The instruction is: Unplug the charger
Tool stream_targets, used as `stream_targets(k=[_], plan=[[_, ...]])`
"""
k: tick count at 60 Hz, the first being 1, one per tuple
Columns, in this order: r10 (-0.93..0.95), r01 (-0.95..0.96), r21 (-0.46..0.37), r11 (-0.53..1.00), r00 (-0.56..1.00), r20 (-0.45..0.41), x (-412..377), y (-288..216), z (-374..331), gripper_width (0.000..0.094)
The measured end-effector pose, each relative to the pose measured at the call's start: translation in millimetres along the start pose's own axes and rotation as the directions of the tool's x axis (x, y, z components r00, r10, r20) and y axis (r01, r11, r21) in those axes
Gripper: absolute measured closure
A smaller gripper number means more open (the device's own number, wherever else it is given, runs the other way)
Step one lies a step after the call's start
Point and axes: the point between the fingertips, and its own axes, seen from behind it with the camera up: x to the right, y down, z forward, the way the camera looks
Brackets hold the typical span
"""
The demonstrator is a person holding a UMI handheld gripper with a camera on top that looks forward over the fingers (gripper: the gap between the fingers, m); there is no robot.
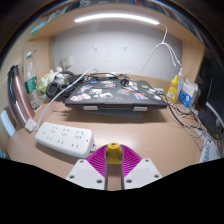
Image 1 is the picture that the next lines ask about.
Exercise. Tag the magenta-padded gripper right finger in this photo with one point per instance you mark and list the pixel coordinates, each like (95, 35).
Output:
(141, 173)

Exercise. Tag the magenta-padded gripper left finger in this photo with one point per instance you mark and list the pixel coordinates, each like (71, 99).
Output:
(88, 173)

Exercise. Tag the yellow charger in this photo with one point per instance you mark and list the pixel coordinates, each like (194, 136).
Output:
(114, 154)

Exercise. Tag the white power strip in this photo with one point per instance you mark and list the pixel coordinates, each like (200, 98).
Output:
(63, 136)

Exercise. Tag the grey laptop stand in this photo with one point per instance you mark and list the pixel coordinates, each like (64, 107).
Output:
(90, 108)

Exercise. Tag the white keyboard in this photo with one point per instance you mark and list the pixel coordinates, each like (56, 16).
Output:
(210, 150)

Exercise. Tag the white crumpled paper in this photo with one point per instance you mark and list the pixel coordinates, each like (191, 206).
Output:
(31, 125)

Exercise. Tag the black laptop with stickers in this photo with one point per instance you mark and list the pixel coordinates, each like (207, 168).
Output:
(113, 96)

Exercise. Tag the yellow bottle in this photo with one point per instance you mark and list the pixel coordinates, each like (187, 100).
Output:
(172, 91)

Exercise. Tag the black headphones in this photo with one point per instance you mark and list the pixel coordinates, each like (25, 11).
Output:
(51, 90)

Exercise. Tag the blue and white box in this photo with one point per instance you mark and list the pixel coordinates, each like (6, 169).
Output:
(187, 93)

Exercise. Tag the white flat oblong object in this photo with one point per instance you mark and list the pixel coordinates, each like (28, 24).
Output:
(7, 123)

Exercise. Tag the pink thermos flask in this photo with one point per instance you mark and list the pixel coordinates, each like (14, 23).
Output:
(20, 100)

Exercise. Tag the white and green plush toy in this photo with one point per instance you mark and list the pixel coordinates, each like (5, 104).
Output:
(45, 81)

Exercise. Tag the black monitor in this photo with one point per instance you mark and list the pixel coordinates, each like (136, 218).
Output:
(211, 96)

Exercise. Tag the clear plastic water bottle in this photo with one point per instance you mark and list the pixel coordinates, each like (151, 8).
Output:
(31, 85)

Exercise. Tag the white light bar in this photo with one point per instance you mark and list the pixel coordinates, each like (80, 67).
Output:
(116, 17)

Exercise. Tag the white wall socket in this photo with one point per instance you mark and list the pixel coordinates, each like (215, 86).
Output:
(66, 61)

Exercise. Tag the white wall hook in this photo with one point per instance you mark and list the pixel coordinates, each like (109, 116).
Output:
(96, 48)
(125, 47)

